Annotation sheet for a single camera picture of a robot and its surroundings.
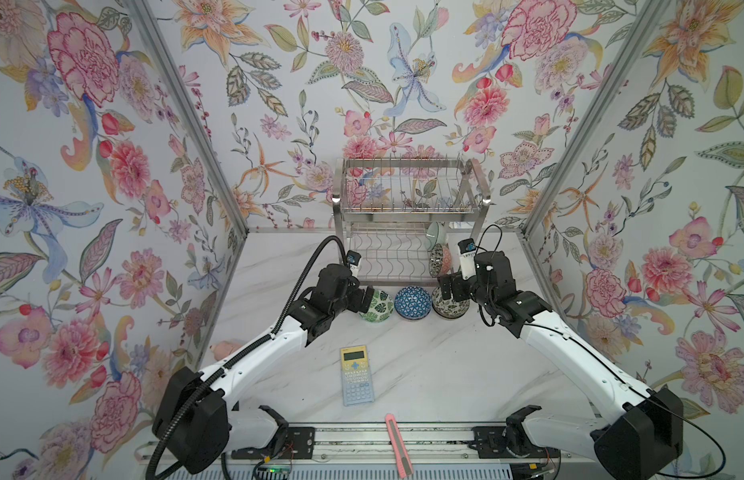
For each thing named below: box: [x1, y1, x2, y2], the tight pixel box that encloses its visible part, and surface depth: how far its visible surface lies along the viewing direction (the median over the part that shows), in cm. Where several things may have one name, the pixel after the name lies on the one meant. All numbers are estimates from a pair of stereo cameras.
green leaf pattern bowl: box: [359, 290, 395, 323], surface depth 99 cm
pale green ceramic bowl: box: [425, 221, 447, 252], surface depth 115 cm
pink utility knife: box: [385, 413, 414, 479], surface depth 75 cm
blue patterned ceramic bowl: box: [394, 286, 432, 320], surface depth 98 cm
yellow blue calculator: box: [340, 345, 375, 407], surface depth 86 cm
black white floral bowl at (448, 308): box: [431, 286, 471, 319], surface depth 97 cm
